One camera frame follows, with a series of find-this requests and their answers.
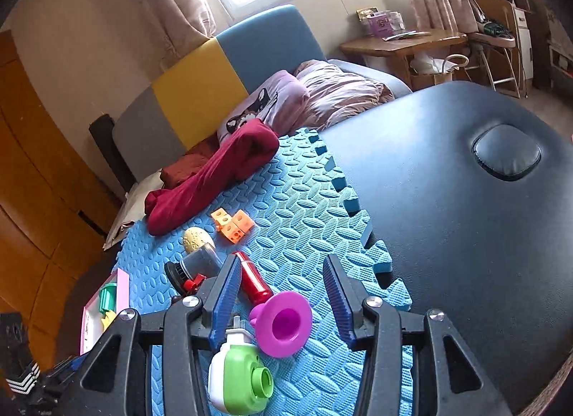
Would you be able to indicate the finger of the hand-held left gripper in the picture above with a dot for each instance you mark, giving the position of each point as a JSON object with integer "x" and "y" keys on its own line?
{"x": 62, "y": 373}

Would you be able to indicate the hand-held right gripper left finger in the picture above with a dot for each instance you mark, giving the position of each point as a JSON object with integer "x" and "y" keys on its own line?
{"x": 226, "y": 299}

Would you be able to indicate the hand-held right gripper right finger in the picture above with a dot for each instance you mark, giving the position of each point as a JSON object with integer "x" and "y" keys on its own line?
{"x": 335, "y": 299}

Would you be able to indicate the red toy bottle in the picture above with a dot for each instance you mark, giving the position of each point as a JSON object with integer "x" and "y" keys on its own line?
{"x": 253, "y": 281}

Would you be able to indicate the red plastic block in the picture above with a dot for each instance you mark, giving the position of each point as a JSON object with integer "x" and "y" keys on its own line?
{"x": 192, "y": 284}

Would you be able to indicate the magenta toy funnel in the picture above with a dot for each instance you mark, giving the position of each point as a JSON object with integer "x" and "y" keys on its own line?
{"x": 282, "y": 322}

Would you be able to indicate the green white toy camera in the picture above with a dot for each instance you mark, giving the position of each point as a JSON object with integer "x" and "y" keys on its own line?
{"x": 237, "y": 366}

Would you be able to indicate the pink toy tray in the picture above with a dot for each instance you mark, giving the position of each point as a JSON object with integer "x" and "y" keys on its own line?
{"x": 123, "y": 286}

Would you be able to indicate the yellow egg toy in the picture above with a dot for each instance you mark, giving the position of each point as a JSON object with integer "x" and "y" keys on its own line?
{"x": 197, "y": 238}

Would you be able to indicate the yellow toy piece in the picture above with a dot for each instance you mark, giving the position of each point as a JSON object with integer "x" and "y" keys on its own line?
{"x": 109, "y": 321}

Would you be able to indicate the light orange cube block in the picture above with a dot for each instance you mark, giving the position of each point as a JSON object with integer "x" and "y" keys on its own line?
{"x": 219, "y": 215}

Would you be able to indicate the green toy piece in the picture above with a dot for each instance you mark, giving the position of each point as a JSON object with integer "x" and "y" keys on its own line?
{"x": 108, "y": 298}

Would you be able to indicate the blue foam puzzle mat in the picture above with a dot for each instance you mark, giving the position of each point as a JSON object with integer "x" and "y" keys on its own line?
{"x": 291, "y": 219}

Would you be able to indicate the dark red folded garment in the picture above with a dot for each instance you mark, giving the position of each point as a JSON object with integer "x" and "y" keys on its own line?
{"x": 215, "y": 174}

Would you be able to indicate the white cloth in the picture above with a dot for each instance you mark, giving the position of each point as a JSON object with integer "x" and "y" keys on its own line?
{"x": 134, "y": 205}

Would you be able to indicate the dark red cushion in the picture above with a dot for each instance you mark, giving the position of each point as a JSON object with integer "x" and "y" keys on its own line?
{"x": 183, "y": 170}

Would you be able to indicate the black padded panel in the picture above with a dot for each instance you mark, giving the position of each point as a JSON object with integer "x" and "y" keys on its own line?
{"x": 109, "y": 147}

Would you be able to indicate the wooden wardrobe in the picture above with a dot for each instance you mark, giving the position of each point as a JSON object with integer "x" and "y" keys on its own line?
{"x": 36, "y": 152}

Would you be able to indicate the purple printed pillow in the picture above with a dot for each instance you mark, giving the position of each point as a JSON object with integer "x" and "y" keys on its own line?
{"x": 282, "y": 102}

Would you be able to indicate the pink crumpled blanket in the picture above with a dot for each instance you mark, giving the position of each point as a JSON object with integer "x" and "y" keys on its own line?
{"x": 344, "y": 94}

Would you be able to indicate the grey yellow blue sofa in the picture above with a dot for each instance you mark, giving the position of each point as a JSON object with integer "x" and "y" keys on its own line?
{"x": 192, "y": 85}

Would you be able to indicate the black round face cushion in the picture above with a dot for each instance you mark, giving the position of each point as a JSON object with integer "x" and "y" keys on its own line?
{"x": 506, "y": 152}

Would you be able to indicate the cardboard box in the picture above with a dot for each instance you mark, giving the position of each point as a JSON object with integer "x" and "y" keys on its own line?
{"x": 429, "y": 81}

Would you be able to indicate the white plastic bag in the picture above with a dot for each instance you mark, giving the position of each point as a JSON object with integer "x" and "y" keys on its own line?
{"x": 429, "y": 62}

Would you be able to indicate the wooden desk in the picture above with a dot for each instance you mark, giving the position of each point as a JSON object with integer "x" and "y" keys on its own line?
{"x": 403, "y": 43}

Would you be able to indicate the flat book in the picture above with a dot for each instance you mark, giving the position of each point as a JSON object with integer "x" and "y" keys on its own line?
{"x": 407, "y": 34}

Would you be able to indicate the purple box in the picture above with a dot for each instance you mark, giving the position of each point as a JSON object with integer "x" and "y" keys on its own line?
{"x": 385, "y": 23}

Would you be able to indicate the white folding chair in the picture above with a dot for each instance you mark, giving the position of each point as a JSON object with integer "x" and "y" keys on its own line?
{"x": 497, "y": 40}

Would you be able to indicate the white cabinet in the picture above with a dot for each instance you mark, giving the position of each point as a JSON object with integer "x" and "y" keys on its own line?
{"x": 524, "y": 44}

